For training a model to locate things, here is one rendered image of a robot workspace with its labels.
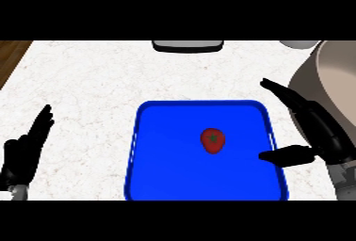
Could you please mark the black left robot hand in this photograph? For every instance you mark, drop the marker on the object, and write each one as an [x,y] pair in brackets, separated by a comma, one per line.
[25,150]

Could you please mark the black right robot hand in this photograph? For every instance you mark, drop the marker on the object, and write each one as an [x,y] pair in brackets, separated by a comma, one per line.
[319,128]

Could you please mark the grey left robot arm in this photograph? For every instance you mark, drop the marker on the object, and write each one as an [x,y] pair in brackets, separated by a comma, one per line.
[18,192]

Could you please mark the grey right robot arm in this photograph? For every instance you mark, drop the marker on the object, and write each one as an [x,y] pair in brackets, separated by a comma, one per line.
[341,179]

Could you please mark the large beige pot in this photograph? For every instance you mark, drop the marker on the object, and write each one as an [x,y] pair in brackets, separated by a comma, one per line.
[331,84]

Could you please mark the red tomato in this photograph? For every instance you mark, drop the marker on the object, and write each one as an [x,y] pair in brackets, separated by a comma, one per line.
[213,140]

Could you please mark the blue plastic tray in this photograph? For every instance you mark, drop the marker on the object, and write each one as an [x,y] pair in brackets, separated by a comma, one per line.
[204,157]

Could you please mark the pale grey round object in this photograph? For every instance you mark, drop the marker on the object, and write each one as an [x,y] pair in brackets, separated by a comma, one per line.
[298,44]

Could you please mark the grey and black appliance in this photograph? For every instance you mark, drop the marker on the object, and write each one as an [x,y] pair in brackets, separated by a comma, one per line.
[187,46]

